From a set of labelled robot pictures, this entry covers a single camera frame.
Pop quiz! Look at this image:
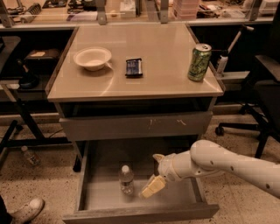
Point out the white paper bowl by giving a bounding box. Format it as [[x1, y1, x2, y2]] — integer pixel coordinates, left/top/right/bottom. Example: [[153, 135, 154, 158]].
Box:
[[73, 46, 112, 72]]

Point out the green soda can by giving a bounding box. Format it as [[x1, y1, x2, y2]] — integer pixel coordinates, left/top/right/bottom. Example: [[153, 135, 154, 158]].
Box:
[[188, 44, 212, 81]]

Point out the open grey middle drawer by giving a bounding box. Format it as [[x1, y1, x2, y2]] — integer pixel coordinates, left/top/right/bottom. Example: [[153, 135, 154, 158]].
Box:
[[63, 137, 219, 224]]

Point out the black desk frame left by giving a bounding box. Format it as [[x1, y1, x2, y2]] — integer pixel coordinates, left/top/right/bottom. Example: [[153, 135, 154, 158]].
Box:
[[0, 36, 73, 170]]

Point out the white shoe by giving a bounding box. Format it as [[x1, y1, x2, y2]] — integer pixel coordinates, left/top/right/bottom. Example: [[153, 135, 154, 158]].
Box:
[[10, 198, 45, 224]]

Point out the water bottle on floor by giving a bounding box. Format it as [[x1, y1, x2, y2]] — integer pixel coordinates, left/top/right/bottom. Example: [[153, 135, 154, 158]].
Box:
[[21, 146, 40, 165]]

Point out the closed grey top drawer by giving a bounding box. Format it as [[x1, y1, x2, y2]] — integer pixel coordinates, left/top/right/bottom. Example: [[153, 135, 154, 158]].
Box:
[[59, 111, 213, 141]]

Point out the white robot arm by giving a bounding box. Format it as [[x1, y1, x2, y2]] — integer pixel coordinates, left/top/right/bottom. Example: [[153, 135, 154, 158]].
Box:
[[140, 140, 280, 199]]

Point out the clear plastic water bottle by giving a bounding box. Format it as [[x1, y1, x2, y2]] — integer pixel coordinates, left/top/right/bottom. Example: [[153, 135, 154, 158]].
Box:
[[119, 164, 134, 195]]

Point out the grey drawer cabinet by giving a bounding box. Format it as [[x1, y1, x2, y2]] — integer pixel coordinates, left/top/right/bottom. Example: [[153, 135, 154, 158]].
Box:
[[47, 23, 223, 161]]

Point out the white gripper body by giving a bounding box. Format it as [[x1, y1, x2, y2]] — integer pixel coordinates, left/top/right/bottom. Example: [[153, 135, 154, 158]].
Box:
[[157, 153, 183, 182]]

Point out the long background workbench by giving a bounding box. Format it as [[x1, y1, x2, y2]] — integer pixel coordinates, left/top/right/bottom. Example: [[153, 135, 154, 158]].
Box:
[[0, 0, 279, 29]]

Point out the black office chair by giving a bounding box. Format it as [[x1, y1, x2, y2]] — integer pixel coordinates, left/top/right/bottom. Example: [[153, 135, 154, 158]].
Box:
[[215, 5, 280, 158]]

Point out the dark box under bench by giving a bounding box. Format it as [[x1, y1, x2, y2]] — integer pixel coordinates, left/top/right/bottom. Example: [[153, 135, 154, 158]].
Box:
[[24, 48, 60, 70]]

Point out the dark blue snack bar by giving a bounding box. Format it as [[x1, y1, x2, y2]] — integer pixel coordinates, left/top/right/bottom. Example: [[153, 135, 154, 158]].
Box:
[[125, 58, 143, 78]]

